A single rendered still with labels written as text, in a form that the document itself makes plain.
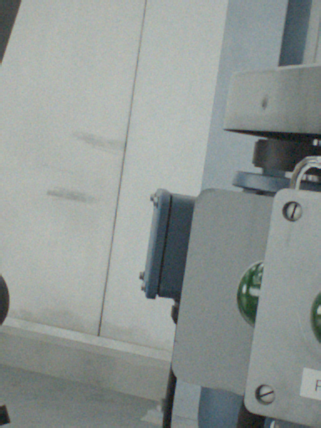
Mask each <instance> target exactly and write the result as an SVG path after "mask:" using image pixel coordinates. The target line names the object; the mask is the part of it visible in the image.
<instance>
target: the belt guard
mask: <svg viewBox="0 0 321 428"><path fill-rule="evenodd" d="M223 130H225V131H229V132H232V133H238V134H243V135H253V136H258V137H263V138H269V139H275V140H286V141H292V142H298V143H304V144H311V140H312V139H315V140H321V63H316V64H300V65H290V66H282V67H272V68H263V69H245V71H238V72H234V73H232V74H231V78H230V84H229V90H228V96H227V108H226V115H225V120H224V126H223Z"/></svg>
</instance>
